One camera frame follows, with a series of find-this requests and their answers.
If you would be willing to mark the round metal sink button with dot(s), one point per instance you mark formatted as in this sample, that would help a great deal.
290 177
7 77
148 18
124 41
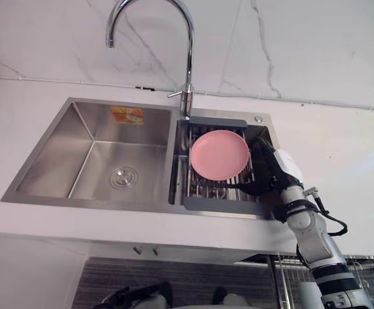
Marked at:
259 118

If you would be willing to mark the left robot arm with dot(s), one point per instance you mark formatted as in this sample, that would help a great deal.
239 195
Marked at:
135 294

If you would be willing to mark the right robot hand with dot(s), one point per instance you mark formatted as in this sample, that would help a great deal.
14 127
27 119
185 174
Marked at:
286 162

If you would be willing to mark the pink plate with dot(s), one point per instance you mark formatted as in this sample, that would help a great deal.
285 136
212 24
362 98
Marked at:
219 154

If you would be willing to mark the chrome gooseneck faucet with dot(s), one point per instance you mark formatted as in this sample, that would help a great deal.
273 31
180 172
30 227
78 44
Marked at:
190 64

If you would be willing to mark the white cabinet door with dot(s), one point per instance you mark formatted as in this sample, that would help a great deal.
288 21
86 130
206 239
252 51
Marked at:
29 273

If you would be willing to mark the round metal drain strainer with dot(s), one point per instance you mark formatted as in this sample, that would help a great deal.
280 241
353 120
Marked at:
124 176

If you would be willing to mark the grey ribbed dishwasher door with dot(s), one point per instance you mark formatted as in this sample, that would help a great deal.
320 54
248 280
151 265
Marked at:
180 273

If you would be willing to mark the grey sink drying rack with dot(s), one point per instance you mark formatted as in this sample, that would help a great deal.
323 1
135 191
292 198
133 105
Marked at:
219 206

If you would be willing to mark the stainless steel double sink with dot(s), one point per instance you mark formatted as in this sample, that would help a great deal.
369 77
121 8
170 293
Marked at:
61 154

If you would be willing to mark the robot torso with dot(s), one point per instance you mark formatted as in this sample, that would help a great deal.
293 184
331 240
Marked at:
233 302

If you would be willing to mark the orange sticker label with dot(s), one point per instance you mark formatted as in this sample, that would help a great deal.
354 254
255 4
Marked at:
126 115

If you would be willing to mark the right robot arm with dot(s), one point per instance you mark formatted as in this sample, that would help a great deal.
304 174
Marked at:
315 244

